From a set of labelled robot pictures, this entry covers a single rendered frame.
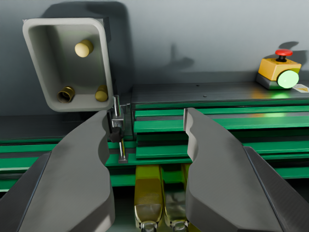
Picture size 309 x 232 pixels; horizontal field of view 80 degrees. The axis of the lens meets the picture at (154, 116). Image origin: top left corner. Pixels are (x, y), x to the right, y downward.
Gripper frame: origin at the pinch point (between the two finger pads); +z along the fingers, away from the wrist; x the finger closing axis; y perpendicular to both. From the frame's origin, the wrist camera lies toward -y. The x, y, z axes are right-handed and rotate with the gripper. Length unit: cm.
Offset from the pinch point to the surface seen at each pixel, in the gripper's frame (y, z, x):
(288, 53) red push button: 5, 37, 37
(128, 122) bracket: 19.7, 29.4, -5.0
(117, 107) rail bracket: 11.4, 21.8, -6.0
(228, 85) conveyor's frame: 14.6, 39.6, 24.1
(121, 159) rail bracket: 24.9, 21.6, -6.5
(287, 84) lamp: 11.7, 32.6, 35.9
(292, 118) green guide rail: 16.3, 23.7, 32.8
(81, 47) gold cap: 2.8, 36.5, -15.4
